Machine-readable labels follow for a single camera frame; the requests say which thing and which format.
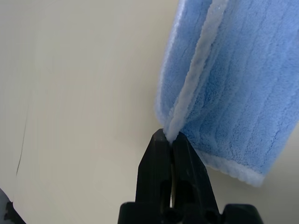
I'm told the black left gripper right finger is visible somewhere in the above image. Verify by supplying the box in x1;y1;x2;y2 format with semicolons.
172;132;220;210

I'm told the light blue towel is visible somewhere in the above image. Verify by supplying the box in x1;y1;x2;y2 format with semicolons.
155;0;299;189

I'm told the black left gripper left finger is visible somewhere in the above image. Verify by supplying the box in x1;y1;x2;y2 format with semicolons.
135;128;173;206

